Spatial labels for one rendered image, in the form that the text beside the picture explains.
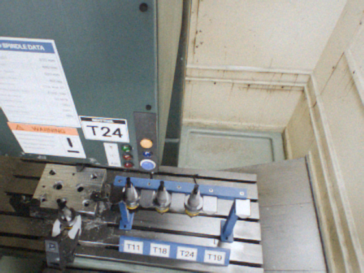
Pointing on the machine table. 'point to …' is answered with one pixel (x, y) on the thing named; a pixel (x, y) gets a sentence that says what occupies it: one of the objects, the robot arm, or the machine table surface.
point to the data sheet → (34, 84)
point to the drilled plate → (82, 179)
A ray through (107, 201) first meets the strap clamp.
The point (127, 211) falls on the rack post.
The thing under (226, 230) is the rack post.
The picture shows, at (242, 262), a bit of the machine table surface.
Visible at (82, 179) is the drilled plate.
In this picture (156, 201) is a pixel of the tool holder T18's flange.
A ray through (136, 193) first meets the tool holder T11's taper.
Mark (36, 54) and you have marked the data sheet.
